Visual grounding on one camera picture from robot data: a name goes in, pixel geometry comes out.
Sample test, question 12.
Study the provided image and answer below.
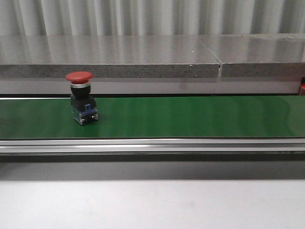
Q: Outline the aluminium conveyor frame rail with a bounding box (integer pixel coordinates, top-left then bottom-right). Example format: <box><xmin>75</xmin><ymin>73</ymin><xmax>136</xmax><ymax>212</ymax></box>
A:
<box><xmin>0</xmin><ymin>138</ymin><xmax>305</xmax><ymax>162</ymax></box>

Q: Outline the red mushroom push button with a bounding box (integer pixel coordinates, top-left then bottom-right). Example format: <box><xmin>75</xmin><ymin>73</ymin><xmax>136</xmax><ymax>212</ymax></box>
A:
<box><xmin>65</xmin><ymin>71</ymin><xmax>99</xmax><ymax>125</ymax></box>

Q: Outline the grey pleated curtain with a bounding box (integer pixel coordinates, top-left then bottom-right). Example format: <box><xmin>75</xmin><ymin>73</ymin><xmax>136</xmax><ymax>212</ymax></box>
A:
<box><xmin>0</xmin><ymin>0</ymin><xmax>305</xmax><ymax>36</ymax></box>

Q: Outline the green conveyor belt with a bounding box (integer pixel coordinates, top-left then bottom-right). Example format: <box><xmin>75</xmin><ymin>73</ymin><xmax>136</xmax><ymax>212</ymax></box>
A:
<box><xmin>0</xmin><ymin>95</ymin><xmax>305</xmax><ymax>139</ymax></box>

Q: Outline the orange object at right edge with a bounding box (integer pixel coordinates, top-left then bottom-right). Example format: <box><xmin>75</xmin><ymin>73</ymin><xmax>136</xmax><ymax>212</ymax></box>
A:
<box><xmin>299</xmin><ymin>77</ymin><xmax>305</xmax><ymax>95</ymax></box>

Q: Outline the grey speckled stone counter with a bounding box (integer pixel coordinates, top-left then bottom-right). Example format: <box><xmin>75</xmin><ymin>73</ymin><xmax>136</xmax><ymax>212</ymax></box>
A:
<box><xmin>0</xmin><ymin>34</ymin><xmax>305</xmax><ymax>95</ymax></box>

